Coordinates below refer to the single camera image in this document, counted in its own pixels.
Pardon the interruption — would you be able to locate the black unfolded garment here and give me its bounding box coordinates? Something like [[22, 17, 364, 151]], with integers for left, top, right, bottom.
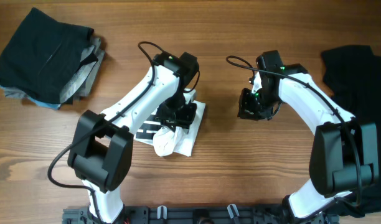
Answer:
[[321, 45, 381, 218]]

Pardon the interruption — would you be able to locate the black folded shirt on stack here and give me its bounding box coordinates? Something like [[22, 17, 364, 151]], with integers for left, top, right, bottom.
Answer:
[[0, 7, 94, 104]]

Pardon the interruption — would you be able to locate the blue folded shirt in stack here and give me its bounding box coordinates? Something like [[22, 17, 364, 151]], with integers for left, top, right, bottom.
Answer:
[[26, 96, 61, 110]]

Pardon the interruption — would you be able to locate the white t-shirt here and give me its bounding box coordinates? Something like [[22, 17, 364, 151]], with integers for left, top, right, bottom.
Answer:
[[134, 90, 206, 157]]

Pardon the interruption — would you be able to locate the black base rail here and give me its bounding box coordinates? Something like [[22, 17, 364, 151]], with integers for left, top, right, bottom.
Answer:
[[62, 203, 339, 224]]

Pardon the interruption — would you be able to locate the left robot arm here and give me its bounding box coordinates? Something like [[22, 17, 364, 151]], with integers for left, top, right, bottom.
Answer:
[[62, 52, 205, 223]]

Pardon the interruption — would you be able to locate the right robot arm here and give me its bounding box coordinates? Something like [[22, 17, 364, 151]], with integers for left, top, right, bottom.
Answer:
[[238, 50, 379, 223]]

